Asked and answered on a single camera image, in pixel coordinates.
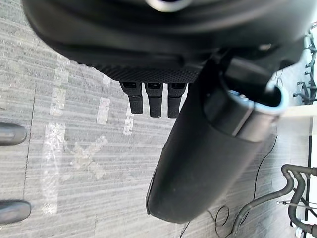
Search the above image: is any black metal frame post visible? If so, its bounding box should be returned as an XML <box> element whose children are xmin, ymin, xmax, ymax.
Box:
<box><xmin>304</xmin><ymin>116</ymin><xmax>313</xmax><ymax>238</ymax></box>

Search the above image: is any thin black cable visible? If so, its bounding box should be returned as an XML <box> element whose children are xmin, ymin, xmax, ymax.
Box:
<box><xmin>178</xmin><ymin>133</ymin><xmax>278</xmax><ymax>238</ymax></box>

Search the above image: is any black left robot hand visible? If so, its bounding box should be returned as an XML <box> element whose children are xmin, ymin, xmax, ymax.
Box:
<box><xmin>21</xmin><ymin>0</ymin><xmax>313</xmax><ymax>224</ymax></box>

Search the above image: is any grey drain pipe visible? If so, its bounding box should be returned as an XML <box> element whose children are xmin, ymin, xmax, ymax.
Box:
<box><xmin>232</xmin><ymin>164</ymin><xmax>317</xmax><ymax>238</ymax></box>

